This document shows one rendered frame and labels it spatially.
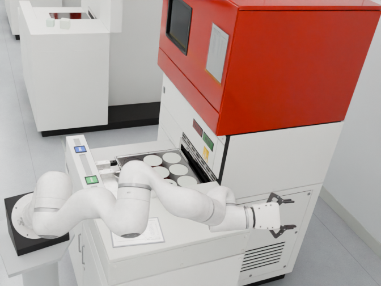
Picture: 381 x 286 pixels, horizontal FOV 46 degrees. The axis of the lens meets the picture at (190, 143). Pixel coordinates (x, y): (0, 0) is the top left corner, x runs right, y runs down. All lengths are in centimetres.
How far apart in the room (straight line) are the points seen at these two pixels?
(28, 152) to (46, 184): 246
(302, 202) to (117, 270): 125
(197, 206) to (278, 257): 165
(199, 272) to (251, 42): 100
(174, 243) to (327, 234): 197
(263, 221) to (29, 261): 96
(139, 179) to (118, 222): 14
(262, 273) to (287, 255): 19
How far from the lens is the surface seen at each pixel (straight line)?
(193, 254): 193
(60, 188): 161
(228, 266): 210
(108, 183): 226
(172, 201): 130
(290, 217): 269
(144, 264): 186
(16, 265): 199
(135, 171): 133
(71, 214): 152
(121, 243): 184
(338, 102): 237
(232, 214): 165
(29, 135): 429
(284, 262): 299
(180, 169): 235
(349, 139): 363
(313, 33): 207
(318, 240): 356
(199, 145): 234
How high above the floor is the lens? 228
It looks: 32 degrees down
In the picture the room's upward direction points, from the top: 8 degrees clockwise
